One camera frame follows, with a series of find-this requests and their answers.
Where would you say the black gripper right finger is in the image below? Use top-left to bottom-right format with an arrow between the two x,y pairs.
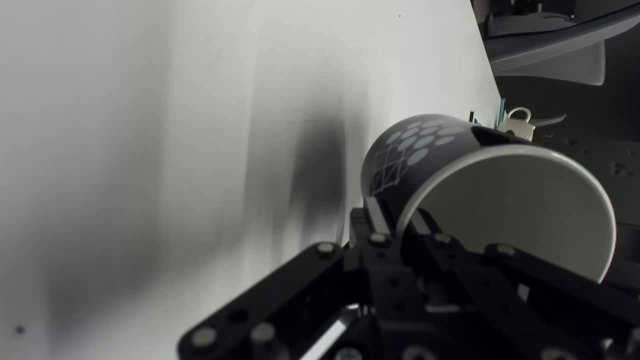
411,210 -> 467,269

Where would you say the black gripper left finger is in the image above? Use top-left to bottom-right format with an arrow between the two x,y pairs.
351,196 -> 399,269

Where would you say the black paper cup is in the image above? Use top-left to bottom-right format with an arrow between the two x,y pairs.
360,115 -> 616,282

